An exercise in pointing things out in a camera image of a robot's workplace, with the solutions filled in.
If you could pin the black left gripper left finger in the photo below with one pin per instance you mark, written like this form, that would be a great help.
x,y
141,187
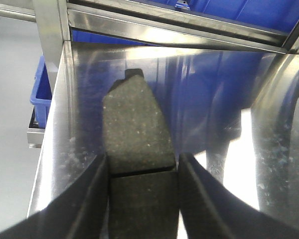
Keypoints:
x,y
77,213

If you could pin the stainless steel rack frame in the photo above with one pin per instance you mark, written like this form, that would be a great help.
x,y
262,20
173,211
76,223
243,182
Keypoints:
x,y
151,23

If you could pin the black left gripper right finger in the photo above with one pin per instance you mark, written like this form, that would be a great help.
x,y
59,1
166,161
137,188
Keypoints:
x,y
210,211

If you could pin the blue plastic crate right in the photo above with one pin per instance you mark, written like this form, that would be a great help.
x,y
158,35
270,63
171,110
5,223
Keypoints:
x,y
281,15

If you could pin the blue bin on floor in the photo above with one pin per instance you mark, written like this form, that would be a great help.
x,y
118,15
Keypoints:
x,y
41,94

